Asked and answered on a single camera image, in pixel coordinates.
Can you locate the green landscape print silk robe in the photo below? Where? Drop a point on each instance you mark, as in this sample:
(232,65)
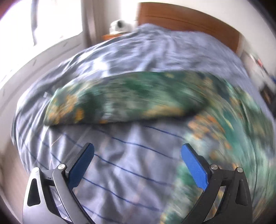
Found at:
(227,126)

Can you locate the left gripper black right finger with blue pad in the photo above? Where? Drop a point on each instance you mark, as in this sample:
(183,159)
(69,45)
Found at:
(235,205)

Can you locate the white round camera device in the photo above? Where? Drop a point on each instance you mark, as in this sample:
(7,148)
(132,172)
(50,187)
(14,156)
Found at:
(120,27)

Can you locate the blue checked bed cover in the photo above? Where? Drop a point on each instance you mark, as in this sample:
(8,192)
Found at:
(137,174)

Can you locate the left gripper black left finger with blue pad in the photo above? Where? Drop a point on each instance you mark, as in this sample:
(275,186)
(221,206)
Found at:
(39,205)

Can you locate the wooden headboard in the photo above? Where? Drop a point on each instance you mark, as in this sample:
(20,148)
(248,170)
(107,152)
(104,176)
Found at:
(179,18)

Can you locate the beige curtain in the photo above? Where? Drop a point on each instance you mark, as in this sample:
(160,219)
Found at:
(91,22)

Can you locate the wooden nightstand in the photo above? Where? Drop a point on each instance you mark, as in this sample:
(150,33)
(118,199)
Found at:
(107,37)

